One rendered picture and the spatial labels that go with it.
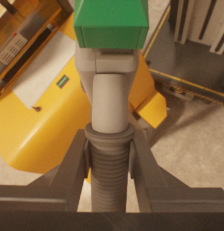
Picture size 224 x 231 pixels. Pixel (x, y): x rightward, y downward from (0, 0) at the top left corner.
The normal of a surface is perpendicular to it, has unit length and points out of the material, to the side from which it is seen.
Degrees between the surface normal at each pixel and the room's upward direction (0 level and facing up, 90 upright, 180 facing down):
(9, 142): 0
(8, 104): 0
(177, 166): 0
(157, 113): 22
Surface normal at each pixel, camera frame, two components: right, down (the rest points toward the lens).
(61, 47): -0.26, -0.21
